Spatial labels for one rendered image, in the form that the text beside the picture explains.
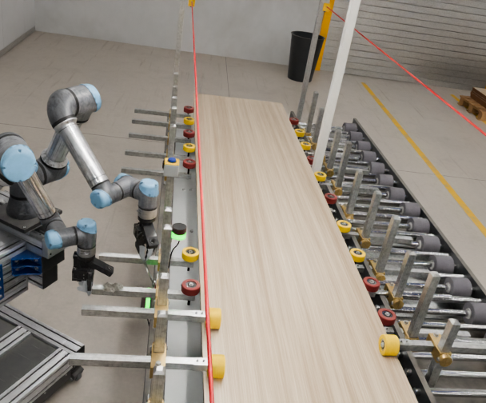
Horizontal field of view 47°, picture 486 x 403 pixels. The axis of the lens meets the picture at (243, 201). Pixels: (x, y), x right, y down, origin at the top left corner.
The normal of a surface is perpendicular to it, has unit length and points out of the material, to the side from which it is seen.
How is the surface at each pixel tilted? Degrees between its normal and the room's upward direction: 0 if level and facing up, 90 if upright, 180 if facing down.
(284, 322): 0
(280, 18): 90
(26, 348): 0
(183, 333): 0
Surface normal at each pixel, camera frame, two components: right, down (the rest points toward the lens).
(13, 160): 0.63, 0.38
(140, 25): 0.05, 0.48
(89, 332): 0.14, -0.87
